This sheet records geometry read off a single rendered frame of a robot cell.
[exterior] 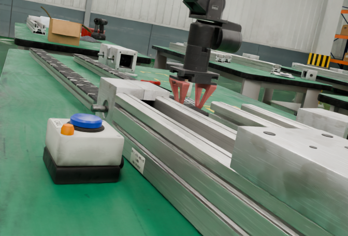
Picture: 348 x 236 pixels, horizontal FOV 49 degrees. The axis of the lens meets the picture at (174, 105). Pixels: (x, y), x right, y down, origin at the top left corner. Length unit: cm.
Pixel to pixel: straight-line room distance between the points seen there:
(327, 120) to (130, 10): 1131
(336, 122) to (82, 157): 48
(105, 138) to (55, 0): 1112
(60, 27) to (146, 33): 945
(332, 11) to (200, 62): 794
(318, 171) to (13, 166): 37
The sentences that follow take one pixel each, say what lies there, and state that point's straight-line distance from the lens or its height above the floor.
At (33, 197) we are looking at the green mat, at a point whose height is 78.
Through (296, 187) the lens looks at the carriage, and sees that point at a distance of 30.
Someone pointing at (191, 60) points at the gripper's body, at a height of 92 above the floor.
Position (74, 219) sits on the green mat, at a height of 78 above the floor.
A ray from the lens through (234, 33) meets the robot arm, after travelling 92.
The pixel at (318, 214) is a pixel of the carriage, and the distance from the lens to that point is 29.
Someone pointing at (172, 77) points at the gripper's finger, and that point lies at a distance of 88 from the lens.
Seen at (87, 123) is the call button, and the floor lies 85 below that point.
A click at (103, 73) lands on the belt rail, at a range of 141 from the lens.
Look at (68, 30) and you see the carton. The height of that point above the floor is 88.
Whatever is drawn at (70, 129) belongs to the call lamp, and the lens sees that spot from 46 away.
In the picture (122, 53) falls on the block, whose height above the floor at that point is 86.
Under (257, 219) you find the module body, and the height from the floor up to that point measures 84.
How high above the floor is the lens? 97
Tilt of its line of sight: 10 degrees down
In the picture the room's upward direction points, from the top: 10 degrees clockwise
